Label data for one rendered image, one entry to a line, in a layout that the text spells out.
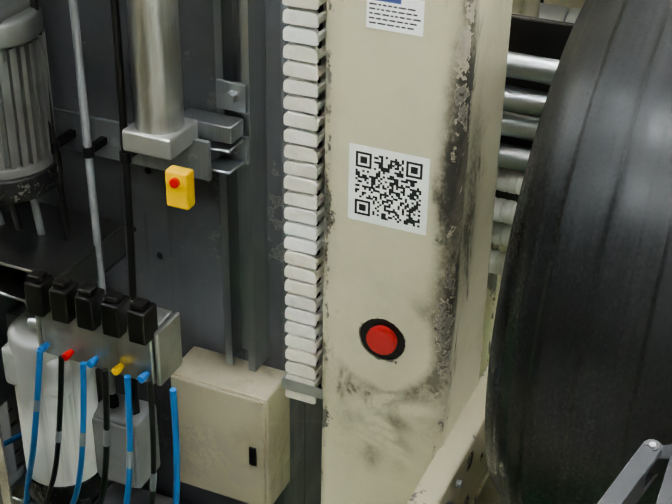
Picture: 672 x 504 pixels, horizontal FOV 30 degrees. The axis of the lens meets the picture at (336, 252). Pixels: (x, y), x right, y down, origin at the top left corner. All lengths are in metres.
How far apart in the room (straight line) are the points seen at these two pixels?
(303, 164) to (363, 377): 0.22
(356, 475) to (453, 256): 0.29
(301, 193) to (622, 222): 0.38
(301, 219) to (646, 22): 0.39
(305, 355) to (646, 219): 0.48
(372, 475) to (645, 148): 0.54
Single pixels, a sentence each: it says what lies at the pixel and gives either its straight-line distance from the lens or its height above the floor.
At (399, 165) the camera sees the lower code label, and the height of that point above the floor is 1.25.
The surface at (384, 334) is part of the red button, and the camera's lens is 1.17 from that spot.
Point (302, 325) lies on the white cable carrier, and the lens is 1.23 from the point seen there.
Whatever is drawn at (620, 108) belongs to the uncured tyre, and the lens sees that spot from 0.89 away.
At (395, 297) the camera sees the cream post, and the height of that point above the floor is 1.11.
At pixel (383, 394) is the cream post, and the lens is 1.22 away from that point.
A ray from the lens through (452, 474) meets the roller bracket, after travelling 1.21.
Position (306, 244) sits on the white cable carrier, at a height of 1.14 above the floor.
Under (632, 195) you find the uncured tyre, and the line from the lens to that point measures 0.87.
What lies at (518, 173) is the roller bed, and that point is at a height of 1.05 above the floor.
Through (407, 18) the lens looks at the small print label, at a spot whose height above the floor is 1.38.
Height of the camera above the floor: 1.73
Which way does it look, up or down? 31 degrees down
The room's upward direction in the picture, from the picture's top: 1 degrees clockwise
